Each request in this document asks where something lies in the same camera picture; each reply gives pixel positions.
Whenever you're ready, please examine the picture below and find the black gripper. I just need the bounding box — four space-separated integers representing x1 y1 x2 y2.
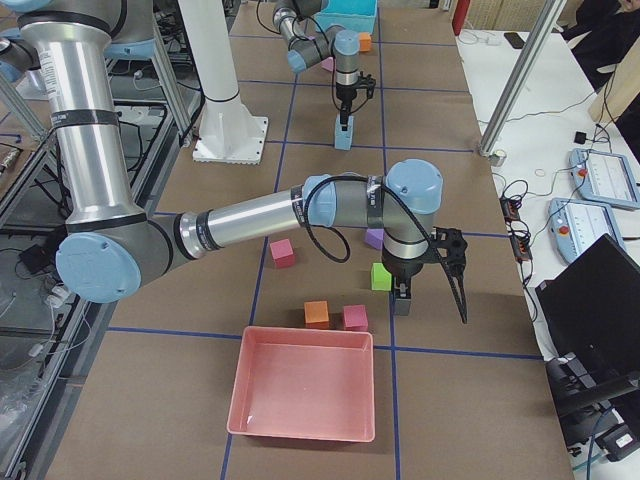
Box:
382 252 423 316
335 71 376 131

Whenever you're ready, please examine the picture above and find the light blue foam block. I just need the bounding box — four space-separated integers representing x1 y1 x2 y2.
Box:
334 129 352 151
334 115 354 137

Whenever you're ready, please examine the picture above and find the green foam block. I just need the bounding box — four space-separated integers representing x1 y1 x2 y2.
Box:
370 262 392 292

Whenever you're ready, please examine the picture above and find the light pink foam block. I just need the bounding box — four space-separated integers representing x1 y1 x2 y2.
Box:
321 57 334 72

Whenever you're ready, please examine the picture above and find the purple foam block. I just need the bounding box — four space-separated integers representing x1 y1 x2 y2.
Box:
364 228 384 251

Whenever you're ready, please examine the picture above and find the dark pink foam block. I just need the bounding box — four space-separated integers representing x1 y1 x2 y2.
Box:
342 304 369 332

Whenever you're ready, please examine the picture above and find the orange foam block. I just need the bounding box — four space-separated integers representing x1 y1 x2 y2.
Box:
358 32 372 53
304 300 330 329

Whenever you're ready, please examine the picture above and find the light blue plastic bin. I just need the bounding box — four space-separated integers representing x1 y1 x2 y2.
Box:
314 0 378 33

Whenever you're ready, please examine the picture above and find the magenta foam block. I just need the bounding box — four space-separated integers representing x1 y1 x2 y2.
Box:
269 238 296 269

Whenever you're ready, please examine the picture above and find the pink plastic tray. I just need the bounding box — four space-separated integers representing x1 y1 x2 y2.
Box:
227 326 375 443

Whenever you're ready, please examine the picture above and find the teach pendant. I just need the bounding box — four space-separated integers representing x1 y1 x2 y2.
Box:
568 148 639 210
548 198 626 263

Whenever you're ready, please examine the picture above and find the black laptop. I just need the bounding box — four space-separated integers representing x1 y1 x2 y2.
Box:
534 232 640 381

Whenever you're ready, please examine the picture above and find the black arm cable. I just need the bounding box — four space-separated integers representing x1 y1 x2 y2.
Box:
301 172 471 325

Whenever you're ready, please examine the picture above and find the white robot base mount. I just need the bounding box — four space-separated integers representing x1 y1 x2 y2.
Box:
179 0 269 165

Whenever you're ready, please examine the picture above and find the aluminium frame post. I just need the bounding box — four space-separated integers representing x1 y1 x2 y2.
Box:
478 0 567 168

